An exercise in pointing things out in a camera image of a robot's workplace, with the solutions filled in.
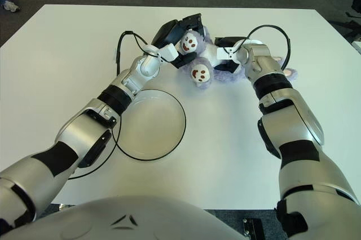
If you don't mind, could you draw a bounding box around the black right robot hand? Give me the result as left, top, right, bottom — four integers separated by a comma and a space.
214, 36, 246, 74

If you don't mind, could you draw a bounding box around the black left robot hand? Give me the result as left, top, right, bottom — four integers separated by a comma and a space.
151, 12, 205, 69

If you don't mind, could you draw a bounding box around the purple plush bunny doll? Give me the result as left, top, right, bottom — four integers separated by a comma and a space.
176, 25, 299, 90

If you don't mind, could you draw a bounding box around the white plate with black rim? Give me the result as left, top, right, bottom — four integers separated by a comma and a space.
115, 88, 187, 161

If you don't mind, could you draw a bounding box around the black equipment stand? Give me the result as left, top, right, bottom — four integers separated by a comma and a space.
331, 0, 361, 38

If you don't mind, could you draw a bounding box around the black metal stand part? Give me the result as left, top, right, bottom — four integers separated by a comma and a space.
242, 216, 266, 240

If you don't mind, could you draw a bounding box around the silver robot torso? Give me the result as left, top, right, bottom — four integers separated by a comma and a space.
0, 196, 243, 240

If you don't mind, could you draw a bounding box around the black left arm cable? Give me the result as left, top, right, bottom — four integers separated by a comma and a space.
67, 30, 159, 180

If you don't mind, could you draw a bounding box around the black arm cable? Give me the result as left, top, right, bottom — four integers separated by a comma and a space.
67, 30, 159, 180
231, 24, 291, 69

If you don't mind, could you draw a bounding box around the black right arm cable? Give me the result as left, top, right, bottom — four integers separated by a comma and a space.
231, 24, 291, 69

